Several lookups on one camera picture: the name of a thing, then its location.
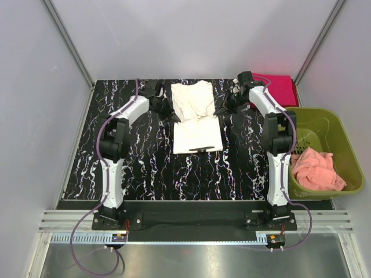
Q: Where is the right aluminium frame post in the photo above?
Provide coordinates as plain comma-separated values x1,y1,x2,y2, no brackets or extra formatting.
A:
294,0,347,86

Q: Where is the white slotted cable duct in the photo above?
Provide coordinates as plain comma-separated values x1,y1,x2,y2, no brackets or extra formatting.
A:
51,232,280,246

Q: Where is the white t shirt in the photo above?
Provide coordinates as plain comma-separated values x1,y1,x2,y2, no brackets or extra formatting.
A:
171,81,223,155

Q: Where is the aluminium frame post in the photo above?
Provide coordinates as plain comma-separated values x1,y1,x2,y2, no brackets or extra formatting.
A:
41,0,95,89
294,0,347,86

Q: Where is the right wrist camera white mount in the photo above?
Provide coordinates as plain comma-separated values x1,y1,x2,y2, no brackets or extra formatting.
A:
230,79,240,94

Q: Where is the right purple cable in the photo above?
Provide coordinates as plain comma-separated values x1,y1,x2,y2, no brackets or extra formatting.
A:
252,74,313,253

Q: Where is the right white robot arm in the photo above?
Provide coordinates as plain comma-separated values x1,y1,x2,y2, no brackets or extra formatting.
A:
214,71,296,230

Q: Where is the left aluminium frame post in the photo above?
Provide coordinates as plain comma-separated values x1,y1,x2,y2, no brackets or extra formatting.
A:
41,0,95,89

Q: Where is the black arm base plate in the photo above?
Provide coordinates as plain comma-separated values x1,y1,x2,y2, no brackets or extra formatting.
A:
92,200,297,237

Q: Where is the purple cable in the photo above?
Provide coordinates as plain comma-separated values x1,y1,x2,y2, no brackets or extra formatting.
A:
252,74,313,253
69,78,146,275

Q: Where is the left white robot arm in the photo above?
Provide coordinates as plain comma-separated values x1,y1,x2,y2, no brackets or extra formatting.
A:
94,79,180,229

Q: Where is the aluminium rail profile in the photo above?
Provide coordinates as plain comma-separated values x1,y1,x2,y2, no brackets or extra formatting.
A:
39,210,101,232

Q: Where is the folded magenta t shirt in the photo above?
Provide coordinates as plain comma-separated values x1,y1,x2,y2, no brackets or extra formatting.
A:
252,73,299,108

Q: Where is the pink crumpled t shirt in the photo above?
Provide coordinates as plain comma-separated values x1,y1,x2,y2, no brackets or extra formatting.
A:
291,147,347,191

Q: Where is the olive green plastic basket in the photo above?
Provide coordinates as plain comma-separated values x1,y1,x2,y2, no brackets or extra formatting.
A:
287,107,365,200

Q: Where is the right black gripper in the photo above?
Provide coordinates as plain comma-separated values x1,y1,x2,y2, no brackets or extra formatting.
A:
214,90,248,118

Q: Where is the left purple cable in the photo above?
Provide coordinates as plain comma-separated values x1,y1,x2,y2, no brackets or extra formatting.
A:
69,78,146,275

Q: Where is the black marble pattern mat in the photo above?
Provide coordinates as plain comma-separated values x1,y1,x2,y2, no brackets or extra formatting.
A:
63,79,268,201

